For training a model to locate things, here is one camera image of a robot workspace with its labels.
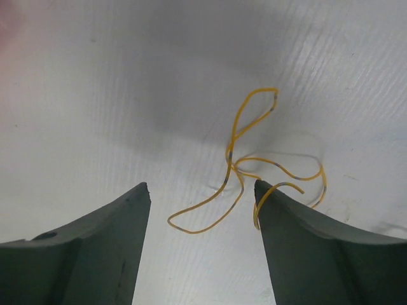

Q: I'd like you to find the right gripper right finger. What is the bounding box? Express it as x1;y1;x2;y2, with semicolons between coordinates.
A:
254;180;406;304

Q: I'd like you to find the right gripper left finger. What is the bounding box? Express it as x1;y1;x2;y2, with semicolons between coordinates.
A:
1;182;151;304

